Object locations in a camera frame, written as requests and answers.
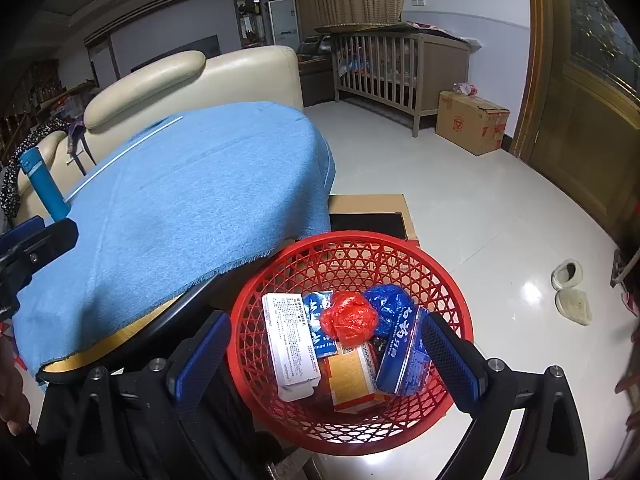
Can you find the tall display shelf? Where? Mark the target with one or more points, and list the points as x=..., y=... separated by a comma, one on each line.
x=250, y=15

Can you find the white standing air conditioner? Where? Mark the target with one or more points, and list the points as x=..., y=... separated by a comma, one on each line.
x=285, y=22

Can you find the dark wooden shelf cabinet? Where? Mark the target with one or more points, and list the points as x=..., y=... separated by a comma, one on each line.
x=30, y=95

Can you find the red plastic bag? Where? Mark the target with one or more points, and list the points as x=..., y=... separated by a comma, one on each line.
x=347, y=320

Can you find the long blue toothpaste box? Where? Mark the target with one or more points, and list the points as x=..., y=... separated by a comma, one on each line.
x=400, y=360

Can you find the black wall television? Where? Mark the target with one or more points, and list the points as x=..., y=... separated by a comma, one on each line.
x=200, y=45

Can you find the wooden side cabinet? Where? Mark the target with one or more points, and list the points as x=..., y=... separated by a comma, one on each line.
x=315, y=80

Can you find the blue plastic bag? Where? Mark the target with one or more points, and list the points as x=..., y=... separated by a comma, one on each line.
x=387, y=305

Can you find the red plastic basket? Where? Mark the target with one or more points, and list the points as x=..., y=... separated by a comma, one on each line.
x=345, y=446

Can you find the wooden door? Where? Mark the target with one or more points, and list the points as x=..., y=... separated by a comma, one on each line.
x=575, y=135

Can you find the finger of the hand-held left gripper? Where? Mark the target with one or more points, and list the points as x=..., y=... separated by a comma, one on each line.
x=45, y=242

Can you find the blue thermos bottle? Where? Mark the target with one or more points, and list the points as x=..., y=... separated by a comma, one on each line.
x=45, y=185

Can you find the wooden baby crib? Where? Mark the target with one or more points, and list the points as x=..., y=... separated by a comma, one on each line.
x=442, y=75

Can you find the blue carton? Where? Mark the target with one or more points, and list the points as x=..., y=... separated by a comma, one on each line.
x=315, y=340

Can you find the white printed carton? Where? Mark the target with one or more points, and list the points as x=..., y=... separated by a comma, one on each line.
x=290, y=345

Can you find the blue cloth covered table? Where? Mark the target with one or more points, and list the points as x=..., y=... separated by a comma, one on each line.
x=175, y=200

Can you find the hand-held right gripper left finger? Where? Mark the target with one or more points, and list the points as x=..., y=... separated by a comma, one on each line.
x=200, y=360

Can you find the clear plastic bottle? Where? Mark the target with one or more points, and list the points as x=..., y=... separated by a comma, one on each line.
x=465, y=89

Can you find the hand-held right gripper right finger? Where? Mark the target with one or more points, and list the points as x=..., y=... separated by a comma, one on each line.
x=452, y=360

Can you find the person's left hand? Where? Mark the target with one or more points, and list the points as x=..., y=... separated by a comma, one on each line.
x=10, y=390

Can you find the flat cardboard box black top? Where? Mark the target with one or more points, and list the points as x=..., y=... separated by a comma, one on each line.
x=370, y=202

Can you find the cream leather sofa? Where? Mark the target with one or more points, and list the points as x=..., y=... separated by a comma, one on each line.
x=240, y=75

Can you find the brown cardboard box red print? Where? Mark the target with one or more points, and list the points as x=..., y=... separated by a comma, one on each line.
x=465, y=125

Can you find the black floral cloth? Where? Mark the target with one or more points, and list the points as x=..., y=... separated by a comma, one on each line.
x=37, y=135

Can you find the orange and white package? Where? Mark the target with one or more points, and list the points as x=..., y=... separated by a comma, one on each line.
x=350, y=375

